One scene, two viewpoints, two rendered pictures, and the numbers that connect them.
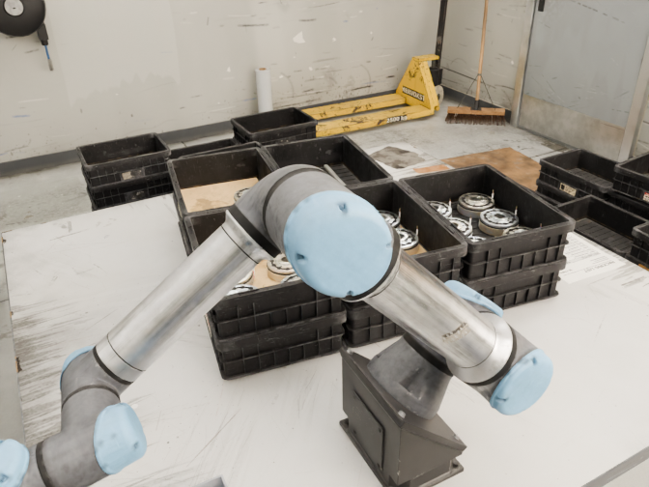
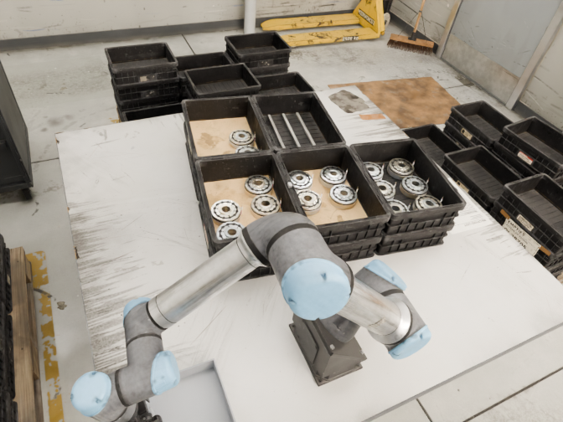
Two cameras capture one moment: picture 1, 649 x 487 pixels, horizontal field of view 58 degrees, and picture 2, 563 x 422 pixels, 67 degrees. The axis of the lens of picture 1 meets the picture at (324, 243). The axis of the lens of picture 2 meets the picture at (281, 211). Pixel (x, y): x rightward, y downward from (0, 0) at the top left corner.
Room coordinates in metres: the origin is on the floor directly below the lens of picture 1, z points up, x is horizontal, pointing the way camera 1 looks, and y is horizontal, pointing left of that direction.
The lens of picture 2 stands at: (0.14, 0.09, 1.92)
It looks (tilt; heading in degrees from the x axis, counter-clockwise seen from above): 46 degrees down; 357
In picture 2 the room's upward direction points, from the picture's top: 8 degrees clockwise
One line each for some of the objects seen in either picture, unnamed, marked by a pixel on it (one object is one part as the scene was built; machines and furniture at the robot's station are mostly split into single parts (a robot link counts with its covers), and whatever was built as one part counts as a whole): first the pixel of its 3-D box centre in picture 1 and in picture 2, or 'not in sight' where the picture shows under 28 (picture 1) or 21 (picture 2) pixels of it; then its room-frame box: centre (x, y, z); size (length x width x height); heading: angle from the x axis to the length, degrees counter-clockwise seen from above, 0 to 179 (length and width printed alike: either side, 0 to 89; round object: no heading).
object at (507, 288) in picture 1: (473, 253); (392, 204); (1.38, -0.41, 0.76); 0.40 x 0.30 x 0.12; 19
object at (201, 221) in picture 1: (261, 264); (246, 205); (1.19, 0.15, 0.87); 0.40 x 0.30 x 0.11; 19
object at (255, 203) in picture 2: (287, 261); (265, 204); (1.21, 0.09, 0.86); 0.10 x 0.10 x 0.01
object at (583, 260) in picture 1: (556, 247); (449, 202); (1.49, -0.70, 0.70); 0.33 x 0.23 x 0.01; 27
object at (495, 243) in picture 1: (479, 202); (404, 175); (1.38, -0.41, 0.92); 0.40 x 0.30 x 0.02; 19
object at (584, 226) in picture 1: (596, 257); (474, 192); (2.03, -1.12, 0.31); 0.40 x 0.30 x 0.34; 27
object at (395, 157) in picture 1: (395, 156); (348, 100); (2.23, -0.30, 0.71); 0.22 x 0.19 x 0.01; 27
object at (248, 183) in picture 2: not in sight; (258, 184); (1.31, 0.12, 0.86); 0.10 x 0.10 x 0.01
